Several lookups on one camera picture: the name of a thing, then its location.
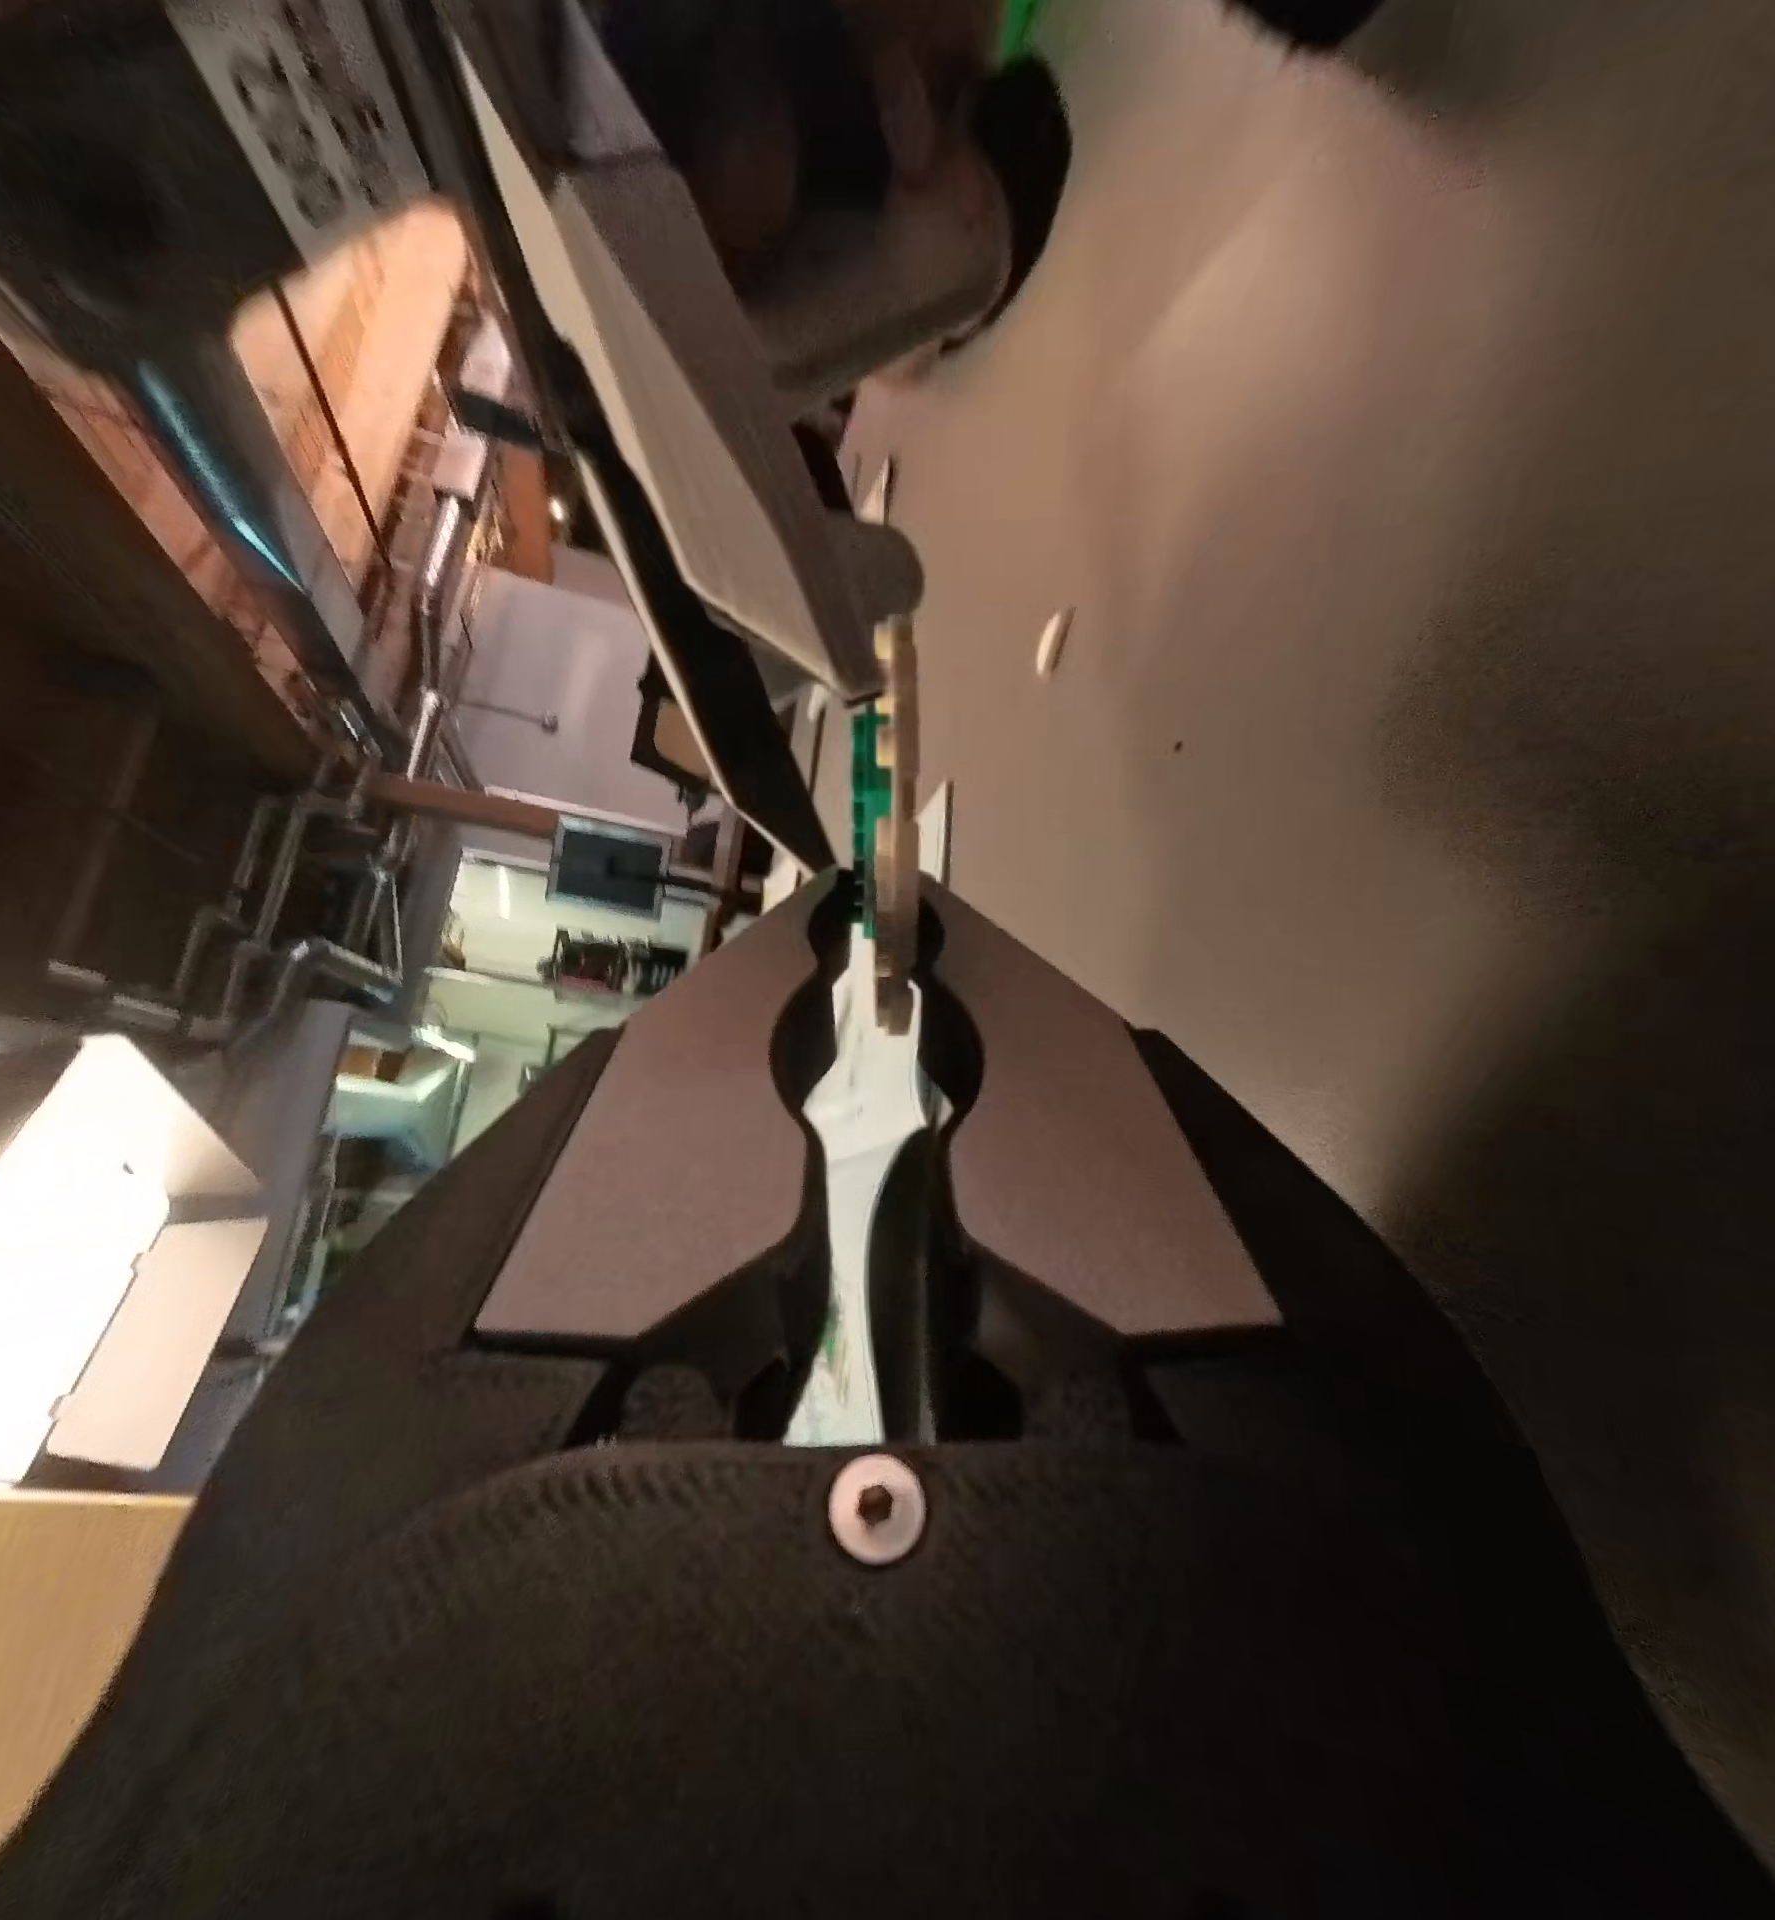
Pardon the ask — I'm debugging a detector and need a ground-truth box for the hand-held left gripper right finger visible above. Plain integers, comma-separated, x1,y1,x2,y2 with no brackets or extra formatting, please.
901,882,1289,1340

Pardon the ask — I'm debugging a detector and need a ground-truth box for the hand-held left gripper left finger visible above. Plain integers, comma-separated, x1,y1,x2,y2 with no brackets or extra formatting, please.
475,866,847,1340

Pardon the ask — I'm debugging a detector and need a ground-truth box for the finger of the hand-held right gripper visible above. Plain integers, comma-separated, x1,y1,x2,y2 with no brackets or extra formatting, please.
573,447,847,875
452,32,891,707

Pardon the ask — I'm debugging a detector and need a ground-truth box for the beige toothed piece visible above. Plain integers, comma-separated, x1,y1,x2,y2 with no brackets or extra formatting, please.
844,607,930,1040

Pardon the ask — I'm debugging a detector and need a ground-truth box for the person's right hand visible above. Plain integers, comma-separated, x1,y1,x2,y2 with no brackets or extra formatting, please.
720,0,1013,305

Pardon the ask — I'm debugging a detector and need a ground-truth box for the black framed screen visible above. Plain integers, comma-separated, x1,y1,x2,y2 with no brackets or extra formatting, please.
629,661,715,789

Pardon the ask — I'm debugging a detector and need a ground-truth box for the brown wooden beam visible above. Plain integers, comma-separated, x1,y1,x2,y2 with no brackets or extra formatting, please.
371,771,563,839

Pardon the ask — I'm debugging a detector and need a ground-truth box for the bright ceiling light panel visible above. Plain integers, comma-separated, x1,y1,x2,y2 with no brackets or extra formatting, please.
0,1021,276,1491

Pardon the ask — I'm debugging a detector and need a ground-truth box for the light wooden cabinet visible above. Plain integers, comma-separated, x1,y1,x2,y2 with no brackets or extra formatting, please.
0,1488,203,1920

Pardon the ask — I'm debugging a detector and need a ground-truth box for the wall monitor screen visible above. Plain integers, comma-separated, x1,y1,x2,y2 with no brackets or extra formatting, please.
545,814,674,920

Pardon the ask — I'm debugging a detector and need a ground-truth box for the silver ventilation duct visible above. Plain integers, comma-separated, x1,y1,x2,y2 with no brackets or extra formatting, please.
404,494,473,758

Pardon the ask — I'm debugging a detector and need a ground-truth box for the teal ceiling duct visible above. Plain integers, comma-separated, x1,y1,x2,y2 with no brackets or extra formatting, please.
135,357,307,595

